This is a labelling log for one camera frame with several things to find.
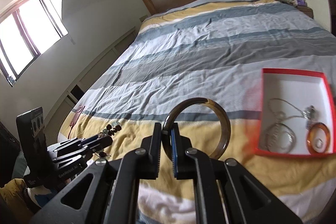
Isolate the thin silver bangle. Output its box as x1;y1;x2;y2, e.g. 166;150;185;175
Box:
263;123;296;154

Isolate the pink phone with strap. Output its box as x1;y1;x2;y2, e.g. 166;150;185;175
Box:
67;105;85;139

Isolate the brown horn bangle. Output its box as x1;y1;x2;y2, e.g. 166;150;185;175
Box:
162;97;231;160

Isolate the wooden nightstand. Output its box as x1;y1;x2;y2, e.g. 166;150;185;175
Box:
296;6;314;19

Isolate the bright window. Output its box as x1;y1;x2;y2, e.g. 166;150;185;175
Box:
1;0;68;87

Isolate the low white wall cabinet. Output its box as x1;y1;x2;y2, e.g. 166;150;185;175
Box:
45;27;137;143

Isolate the striped bed duvet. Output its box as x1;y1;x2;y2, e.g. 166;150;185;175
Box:
58;0;335;223

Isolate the long silver chain necklace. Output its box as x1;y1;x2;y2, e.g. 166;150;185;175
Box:
266;97;312;132

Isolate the amber orange bangle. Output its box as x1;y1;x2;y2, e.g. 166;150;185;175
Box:
306;122;330;155

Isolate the wall socket left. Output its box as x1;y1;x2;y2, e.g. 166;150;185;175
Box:
139;15;148;22

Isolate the purple tissue box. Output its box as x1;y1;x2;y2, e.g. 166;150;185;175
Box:
294;0;307;6

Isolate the red white jewelry box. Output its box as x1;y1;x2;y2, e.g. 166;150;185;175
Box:
255;68;335;157

